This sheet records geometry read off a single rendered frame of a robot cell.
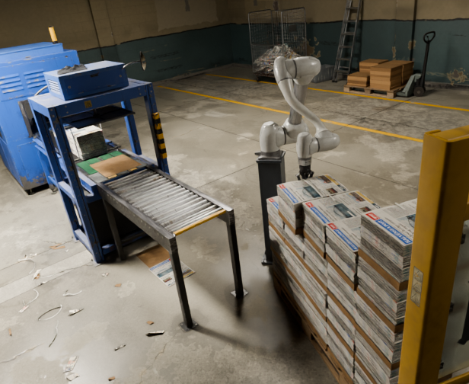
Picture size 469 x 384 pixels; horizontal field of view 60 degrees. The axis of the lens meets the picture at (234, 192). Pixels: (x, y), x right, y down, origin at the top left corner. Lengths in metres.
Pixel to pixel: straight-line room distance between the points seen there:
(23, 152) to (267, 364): 4.37
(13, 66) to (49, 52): 0.50
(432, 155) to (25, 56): 5.45
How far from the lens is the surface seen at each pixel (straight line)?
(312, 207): 2.39
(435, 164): 1.14
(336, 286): 2.33
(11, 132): 6.00
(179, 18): 12.75
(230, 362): 2.96
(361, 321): 2.19
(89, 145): 4.58
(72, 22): 11.50
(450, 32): 9.28
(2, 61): 6.00
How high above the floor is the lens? 2.23
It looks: 26 degrees down
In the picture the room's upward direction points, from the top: 7 degrees counter-clockwise
